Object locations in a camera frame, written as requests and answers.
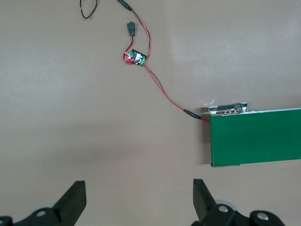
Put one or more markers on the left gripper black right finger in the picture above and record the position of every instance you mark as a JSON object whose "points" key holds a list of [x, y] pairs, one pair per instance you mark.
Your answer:
{"points": [[204, 202]]}

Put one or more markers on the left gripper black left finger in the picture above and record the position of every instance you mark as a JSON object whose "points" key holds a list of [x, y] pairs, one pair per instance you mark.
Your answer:
{"points": [[70, 202]]}

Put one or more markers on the green conveyor belt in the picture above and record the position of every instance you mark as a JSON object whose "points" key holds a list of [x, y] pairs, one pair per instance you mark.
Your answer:
{"points": [[254, 139]]}

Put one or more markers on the small green circuit board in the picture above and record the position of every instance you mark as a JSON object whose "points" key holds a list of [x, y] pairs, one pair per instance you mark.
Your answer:
{"points": [[137, 57]]}

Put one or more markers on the small black connector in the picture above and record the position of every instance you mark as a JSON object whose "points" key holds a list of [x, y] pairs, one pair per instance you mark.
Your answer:
{"points": [[131, 28]]}

